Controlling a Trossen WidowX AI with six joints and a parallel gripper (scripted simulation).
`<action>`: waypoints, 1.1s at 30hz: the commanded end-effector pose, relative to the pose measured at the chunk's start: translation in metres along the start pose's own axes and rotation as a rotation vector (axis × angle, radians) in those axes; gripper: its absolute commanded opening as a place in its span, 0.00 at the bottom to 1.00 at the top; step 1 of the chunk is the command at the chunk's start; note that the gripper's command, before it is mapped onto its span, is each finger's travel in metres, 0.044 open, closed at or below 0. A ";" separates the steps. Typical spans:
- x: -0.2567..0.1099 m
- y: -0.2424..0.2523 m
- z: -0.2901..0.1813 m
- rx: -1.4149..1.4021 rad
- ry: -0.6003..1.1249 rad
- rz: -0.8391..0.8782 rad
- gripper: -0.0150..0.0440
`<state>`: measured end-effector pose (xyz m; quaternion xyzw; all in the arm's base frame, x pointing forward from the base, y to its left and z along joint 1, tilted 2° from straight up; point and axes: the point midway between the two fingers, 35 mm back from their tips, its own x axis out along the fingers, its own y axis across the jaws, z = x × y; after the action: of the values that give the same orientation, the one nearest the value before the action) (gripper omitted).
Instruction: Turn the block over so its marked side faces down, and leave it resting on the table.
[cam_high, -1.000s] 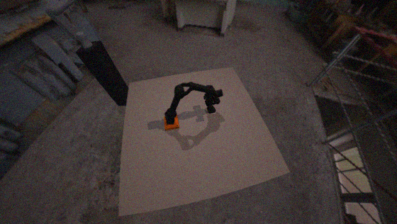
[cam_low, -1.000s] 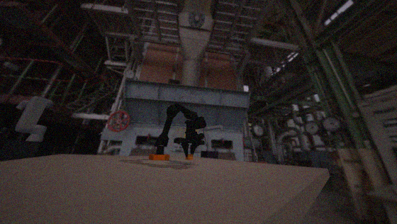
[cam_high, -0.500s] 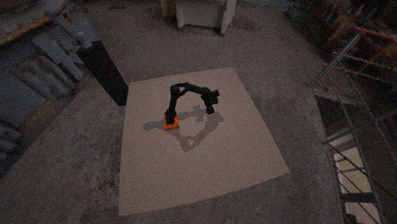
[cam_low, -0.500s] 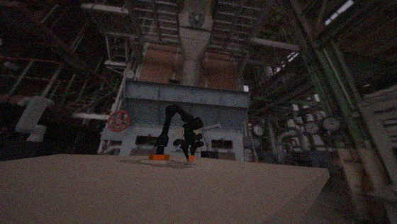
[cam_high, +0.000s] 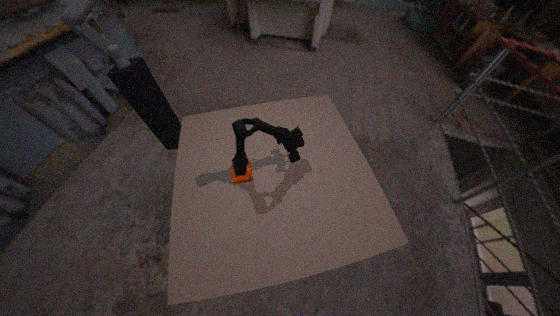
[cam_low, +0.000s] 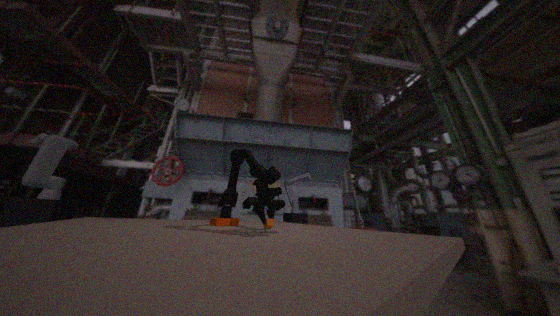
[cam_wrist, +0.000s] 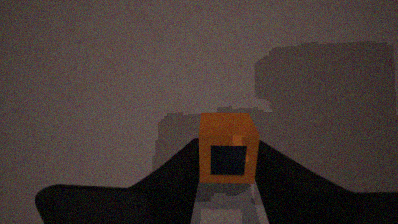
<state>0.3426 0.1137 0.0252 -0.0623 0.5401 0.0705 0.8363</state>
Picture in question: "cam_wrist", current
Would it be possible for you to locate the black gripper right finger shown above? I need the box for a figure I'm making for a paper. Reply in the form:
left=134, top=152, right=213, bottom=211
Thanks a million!
left=254, top=140, right=398, bottom=224

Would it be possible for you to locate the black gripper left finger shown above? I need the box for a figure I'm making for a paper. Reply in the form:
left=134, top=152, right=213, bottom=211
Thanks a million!
left=35, top=138, right=200, bottom=224

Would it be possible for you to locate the orange block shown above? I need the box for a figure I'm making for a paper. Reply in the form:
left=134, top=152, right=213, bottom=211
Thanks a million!
left=199, top=113, right=260, bottom=184

